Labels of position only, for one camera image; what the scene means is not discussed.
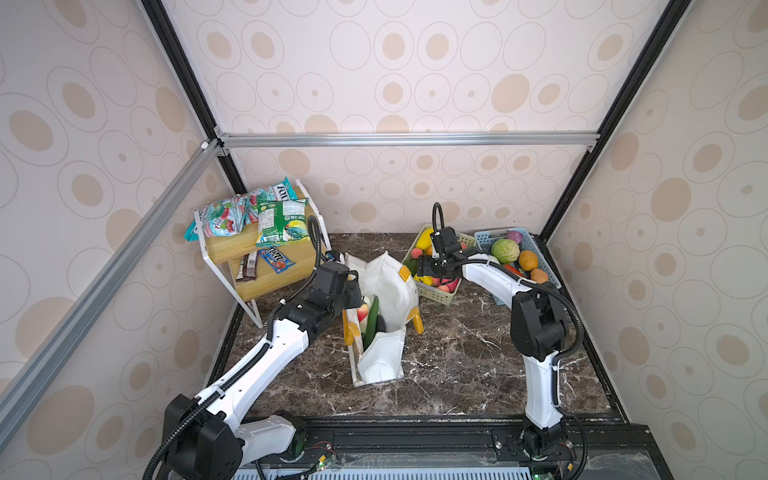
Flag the red yellow apple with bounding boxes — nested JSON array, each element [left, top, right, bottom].
[[356, 304, 370, 324]]

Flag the white grocery bag yellow handles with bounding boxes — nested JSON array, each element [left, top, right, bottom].
[[344, 253, 424, 387]]

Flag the green cucumber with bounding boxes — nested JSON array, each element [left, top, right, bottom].
[[363, 296, 380, 350]]

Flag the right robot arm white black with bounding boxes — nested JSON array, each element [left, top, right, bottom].
[[417, 202, 584, 460]]

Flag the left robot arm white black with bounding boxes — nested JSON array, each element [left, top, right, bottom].
[[143, 217, 363, 479]]

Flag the green snack bag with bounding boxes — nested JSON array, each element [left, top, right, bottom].
[[256, 199, 309, 247]]

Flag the teal snack bag rear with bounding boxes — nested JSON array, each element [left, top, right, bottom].
[[244, 177, 298, 225]]

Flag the teal red snack bag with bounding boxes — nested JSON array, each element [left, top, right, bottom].
[[198, 195, 247, 238]]

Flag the green fruit basket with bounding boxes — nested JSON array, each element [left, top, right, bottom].
[[402, 224, 462, 305]]

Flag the yellow lemon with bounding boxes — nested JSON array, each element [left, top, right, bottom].
[[415, 227, 434, 251]]

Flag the blue vegetable basket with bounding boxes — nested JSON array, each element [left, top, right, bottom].
[[473, 227, 562, 290]]

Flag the green round cabbage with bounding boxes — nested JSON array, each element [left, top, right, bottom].
[[491, 238, 520, 264]]

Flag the blue candy packet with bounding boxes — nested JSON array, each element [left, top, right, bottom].
[[259, 246, 295, 274]]

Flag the purple onion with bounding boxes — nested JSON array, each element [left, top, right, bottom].
[[506, 230, 523, 245]]

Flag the orange fruit in blue basket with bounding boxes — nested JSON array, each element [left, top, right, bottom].
[[518, 250, 539, 272]]

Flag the brown chocolate bar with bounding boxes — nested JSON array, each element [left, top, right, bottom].
[[235, 251, 259, 282]]

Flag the brown potato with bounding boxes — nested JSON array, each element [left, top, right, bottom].
[[530, 268, 549, 283]]

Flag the wooden two-tier shelf white frame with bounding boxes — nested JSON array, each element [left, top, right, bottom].
[[193, 209, 316, 327]]

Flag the horizontal aluminium rail back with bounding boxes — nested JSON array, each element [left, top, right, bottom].
[[202, 130, 600, 152]]

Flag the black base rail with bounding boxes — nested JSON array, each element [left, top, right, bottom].
[[154, 416, 676, 480]]

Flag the diagonal aluminium rail left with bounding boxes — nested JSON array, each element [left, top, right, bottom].
[[1, 139, 221, 449]]

